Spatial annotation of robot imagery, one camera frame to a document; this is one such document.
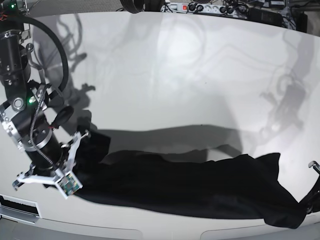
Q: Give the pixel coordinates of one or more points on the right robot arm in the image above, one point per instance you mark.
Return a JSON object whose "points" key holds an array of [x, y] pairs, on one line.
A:
{"points": [[34, 109]]}

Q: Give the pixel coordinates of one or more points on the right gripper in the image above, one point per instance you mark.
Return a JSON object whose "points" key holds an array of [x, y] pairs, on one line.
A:
{"points": [[47, 156]]}

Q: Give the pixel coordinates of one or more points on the black t-shirt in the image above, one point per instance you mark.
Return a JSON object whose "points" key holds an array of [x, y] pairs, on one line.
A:
{"points": [[194, 171]]}

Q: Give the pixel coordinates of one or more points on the black power adapter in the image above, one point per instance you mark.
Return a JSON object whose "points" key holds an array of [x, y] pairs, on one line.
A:
{"points": [[265, 17]]}

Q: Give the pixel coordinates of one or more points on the white power strip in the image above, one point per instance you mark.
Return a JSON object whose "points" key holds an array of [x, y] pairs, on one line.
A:
{"points": [[232, 8]]}

